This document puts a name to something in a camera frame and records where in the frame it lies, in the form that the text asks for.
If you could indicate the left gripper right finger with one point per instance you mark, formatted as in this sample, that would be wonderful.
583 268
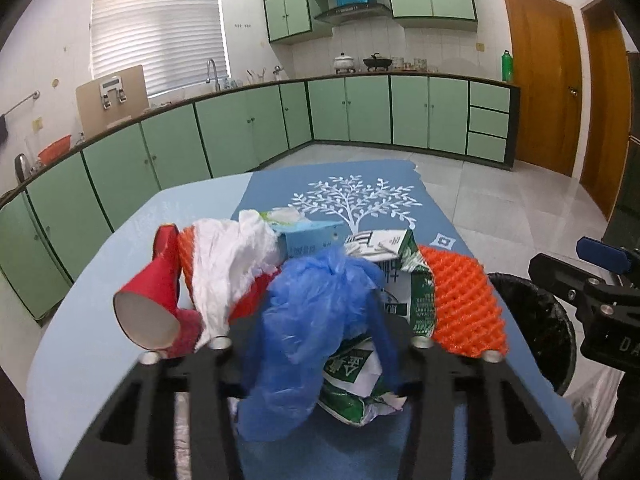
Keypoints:
507 434

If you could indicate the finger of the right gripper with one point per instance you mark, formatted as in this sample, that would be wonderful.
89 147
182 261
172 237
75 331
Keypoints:
607 257
571 284

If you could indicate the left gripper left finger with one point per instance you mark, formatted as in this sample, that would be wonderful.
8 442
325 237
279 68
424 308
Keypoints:
133 436

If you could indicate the orange foam fruit net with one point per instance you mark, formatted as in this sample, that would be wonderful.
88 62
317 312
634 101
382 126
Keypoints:
468 317

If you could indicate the red paper cup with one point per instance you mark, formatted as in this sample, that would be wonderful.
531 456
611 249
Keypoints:
146 307

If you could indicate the crushed green milk carton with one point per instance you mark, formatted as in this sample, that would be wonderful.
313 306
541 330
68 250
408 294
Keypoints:
353 388

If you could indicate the red plastic mesh bag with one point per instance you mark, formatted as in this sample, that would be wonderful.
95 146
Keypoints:
241 308

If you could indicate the white plastic bag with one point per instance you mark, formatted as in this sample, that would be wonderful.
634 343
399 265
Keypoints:
228 257

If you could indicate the blue plastic bag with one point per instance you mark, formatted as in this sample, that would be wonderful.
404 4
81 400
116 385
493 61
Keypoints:
312 305

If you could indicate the light blue tissue box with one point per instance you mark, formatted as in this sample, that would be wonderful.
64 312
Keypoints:
298 236

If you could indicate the black trash bin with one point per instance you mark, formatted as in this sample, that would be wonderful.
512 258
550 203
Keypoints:
545 326

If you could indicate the green lower kitchen cabinets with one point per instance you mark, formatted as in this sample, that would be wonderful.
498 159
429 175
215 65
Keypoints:
54 223

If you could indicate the chrome kitchen faucet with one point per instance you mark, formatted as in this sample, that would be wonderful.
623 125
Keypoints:
212 74

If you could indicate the blue tree-print tablecloth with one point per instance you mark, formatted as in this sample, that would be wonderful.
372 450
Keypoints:
84 354

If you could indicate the dark red sponge piece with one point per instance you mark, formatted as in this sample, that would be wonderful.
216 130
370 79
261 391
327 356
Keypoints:
191 327

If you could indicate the wooden door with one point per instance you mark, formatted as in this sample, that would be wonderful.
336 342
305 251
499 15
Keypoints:
610 105
548 70

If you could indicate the green bottle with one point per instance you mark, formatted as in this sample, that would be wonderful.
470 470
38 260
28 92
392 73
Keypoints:
507 67

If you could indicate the steel electric kettle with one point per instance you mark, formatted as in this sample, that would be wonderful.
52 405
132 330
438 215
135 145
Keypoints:
22 168

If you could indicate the red plastic basin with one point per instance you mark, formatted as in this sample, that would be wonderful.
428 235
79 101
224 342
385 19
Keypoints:
55 150

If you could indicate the black wok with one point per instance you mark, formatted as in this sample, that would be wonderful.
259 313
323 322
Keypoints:
377 62

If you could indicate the dark hanging towel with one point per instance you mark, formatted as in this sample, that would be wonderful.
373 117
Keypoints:
4 133

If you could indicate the white cooking pot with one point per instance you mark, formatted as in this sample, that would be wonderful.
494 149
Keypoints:
344 64

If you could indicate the brown water purifier box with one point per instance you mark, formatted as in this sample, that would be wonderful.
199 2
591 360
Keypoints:
109 100

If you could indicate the metal towel bar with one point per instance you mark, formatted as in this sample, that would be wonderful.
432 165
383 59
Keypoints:
34 96

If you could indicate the blue range hood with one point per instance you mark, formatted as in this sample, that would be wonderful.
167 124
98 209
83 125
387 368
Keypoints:
337 12

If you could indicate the white window blind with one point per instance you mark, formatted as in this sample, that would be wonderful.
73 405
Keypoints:
171 39

